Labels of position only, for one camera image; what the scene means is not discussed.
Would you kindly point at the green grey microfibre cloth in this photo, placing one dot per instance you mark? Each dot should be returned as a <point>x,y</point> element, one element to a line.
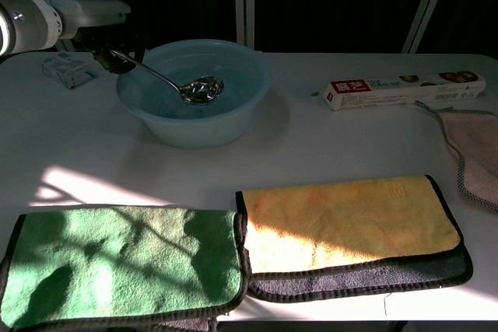
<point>124,266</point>

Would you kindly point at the steel ladle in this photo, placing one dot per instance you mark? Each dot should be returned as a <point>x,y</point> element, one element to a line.
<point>200,90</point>

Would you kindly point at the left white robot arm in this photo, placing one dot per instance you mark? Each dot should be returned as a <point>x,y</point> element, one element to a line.
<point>35,21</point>

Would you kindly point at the red white cling wrap box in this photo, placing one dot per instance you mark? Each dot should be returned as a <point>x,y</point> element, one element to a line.
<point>404,90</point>

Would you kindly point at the pink cloth with grey trim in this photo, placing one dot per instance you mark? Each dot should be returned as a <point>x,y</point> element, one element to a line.
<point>474,149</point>

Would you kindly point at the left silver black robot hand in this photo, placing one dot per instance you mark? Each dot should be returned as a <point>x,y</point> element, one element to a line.
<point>113,46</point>

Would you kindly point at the blue white soap box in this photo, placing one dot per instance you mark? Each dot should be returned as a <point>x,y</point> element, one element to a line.
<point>68,69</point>

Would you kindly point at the blue plastic basin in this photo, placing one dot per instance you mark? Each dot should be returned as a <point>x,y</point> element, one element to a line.
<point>218,122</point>

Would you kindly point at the yellow grey microfibre cloth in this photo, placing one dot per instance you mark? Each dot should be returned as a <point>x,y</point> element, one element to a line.
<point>350,223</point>

